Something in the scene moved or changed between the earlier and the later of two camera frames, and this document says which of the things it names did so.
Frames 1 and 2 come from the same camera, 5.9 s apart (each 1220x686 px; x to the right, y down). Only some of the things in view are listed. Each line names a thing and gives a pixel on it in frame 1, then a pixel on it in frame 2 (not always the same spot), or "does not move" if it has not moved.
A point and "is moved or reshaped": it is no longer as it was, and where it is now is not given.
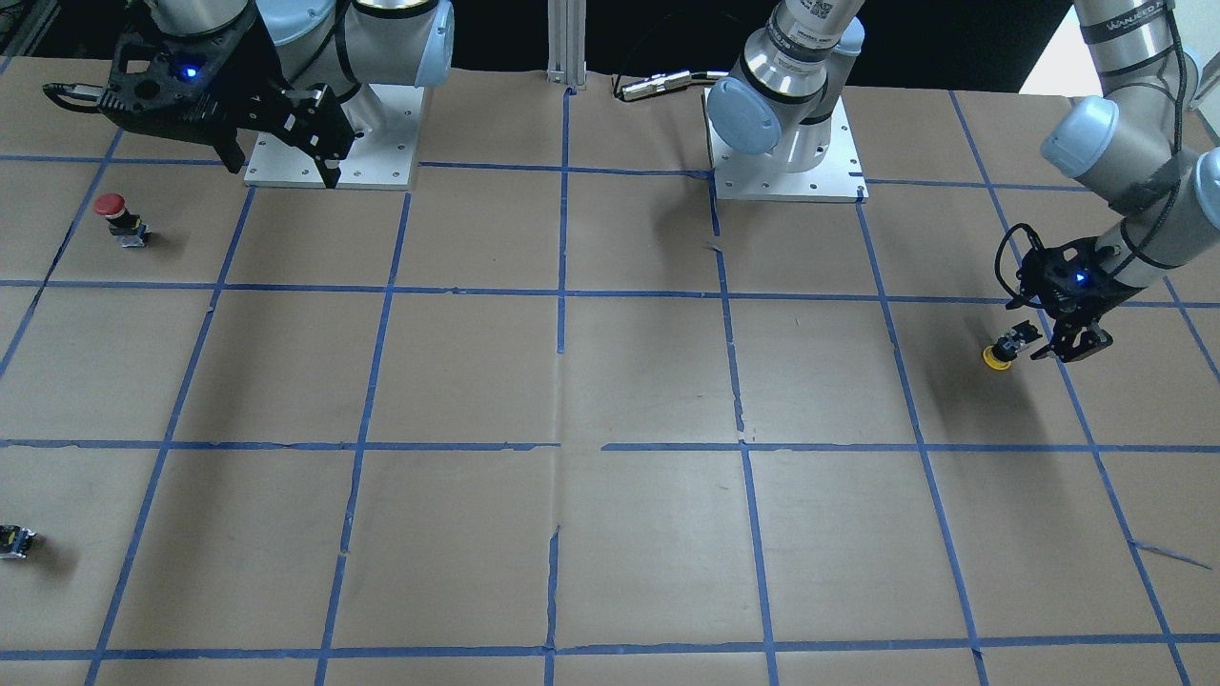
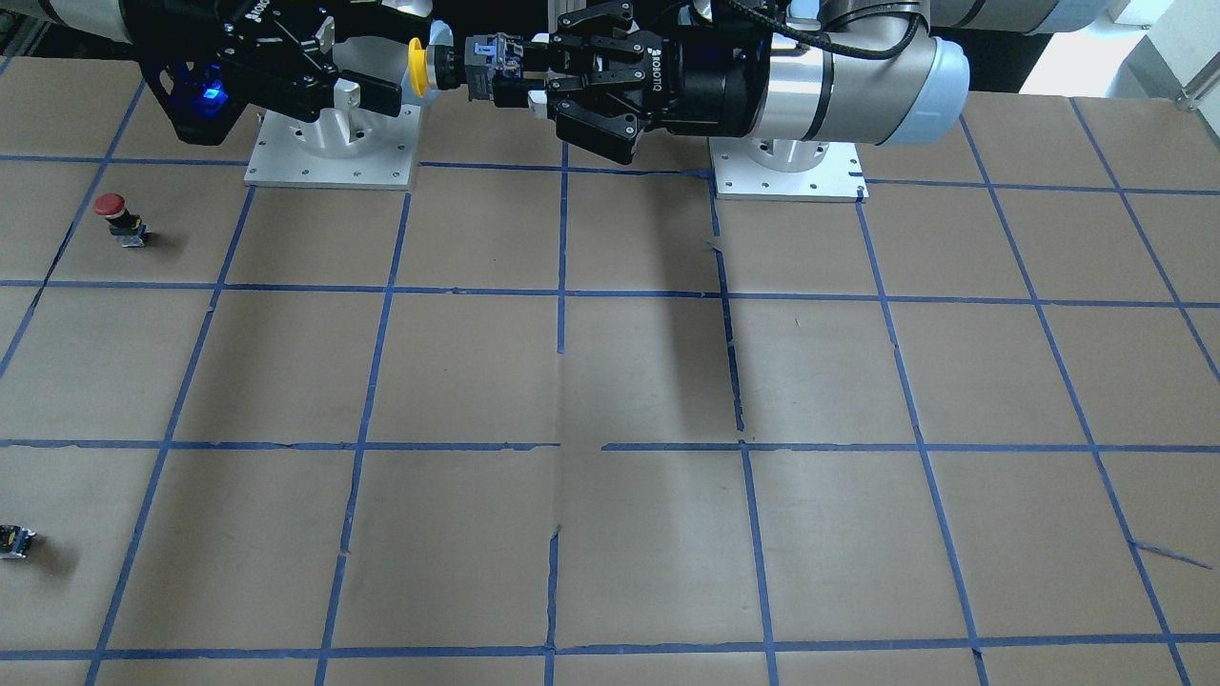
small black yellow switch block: (13, 541) does not move
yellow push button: (1006, 347) is moved or reshaped
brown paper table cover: (557, 416) does not move
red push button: (124, 224) does not move
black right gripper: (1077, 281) -> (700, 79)
